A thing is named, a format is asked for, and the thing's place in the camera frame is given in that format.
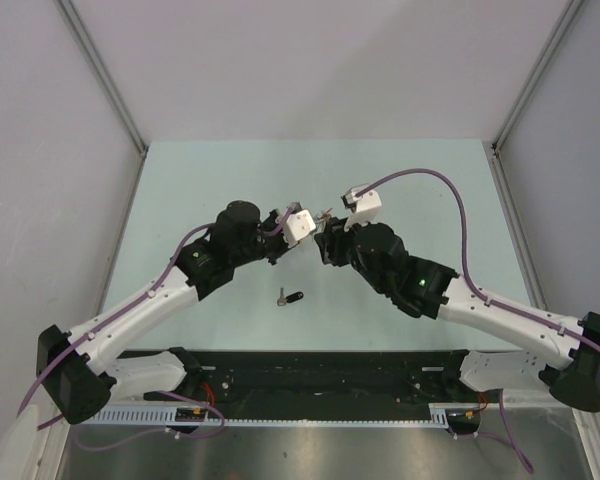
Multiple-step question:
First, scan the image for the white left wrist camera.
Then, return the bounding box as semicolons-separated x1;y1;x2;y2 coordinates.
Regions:
282;209;316;248

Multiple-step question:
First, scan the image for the loose silver key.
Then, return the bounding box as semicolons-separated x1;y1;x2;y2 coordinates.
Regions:
276;287;287;306

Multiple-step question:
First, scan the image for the aluminium frame rail left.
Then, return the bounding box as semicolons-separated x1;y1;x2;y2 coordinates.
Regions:
54;0;148;159

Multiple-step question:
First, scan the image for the aluminium frame rail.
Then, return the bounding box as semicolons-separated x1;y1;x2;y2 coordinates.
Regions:
54;0;148;159
490;0;588;154

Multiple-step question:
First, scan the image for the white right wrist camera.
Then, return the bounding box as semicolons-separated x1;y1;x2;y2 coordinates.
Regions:
341;185;382;231

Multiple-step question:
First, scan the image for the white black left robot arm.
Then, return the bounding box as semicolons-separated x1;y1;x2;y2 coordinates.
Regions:
21;200;316;427

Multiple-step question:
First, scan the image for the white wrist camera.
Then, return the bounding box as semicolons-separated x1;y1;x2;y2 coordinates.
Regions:
282;209;316;248
341;185;382;231

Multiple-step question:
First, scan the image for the white slotted cable duct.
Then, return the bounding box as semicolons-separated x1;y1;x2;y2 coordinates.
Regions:
85;403;478;429

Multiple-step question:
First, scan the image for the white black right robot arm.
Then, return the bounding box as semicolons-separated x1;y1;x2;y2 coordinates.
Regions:
315;218;600;413

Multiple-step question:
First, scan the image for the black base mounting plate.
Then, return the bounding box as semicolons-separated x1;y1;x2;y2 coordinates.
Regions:
173;350;494;414

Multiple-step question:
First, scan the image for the aluminium frame rail right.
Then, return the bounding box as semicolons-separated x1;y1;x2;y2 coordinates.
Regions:
490;0;588;154

